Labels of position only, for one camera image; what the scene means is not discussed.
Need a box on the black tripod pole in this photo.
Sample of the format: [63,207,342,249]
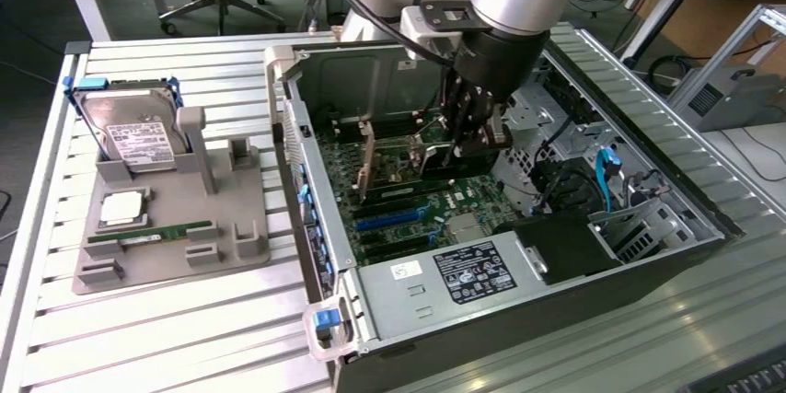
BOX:
[621,0,724,70]

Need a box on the grey power supply unit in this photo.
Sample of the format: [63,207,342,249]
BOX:
[352,231,548,343]

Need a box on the green motherboard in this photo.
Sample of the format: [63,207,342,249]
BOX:
[316,111,522,265]

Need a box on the NVIDIA graphics card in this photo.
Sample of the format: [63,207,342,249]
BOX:
[357,120,497,203]

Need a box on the grey computer tower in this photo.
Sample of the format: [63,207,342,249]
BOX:
[665,65,786,134]

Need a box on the blue SATA wire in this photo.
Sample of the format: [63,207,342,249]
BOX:
[593,147,621,217]

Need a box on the aluminium profile frame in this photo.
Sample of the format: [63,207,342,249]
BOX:
[665,3,786,104]

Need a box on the grey parts rack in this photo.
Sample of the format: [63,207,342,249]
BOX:
[70,106,274,296]

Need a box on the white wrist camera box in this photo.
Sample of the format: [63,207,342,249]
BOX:
[400,0,492,62]

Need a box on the silver drive cage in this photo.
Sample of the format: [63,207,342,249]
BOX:
[500,40,619,194]

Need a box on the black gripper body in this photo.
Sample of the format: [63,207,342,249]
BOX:
[450,29,552,103]

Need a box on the grey wire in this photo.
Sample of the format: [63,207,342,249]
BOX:
[617,168,671,203]

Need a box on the silver chipset heatsink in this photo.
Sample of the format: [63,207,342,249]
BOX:
[445,216,493,243]

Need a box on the silver disk bay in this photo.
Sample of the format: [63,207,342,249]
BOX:
[585,199,704,265]

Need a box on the black coiled cable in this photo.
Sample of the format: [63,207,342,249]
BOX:
[647,54,699,90]

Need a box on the black open PC case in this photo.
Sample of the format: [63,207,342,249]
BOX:
[262,32,745,393]

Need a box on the blue case latch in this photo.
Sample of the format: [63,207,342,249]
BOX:
[310,310,341,335]

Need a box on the hard disk in blue carrier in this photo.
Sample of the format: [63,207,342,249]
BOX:
[62,74,192,176]

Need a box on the green RAM stick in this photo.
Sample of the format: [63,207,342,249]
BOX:
[86,221,213,246]

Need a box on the black office chair base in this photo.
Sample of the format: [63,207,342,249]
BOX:
[157,0,288,38]

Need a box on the black plastic duct cover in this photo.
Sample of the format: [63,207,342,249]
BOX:
[492,214,623,286]

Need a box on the silver CPU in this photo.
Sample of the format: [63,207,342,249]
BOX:
[99,192,148,228]

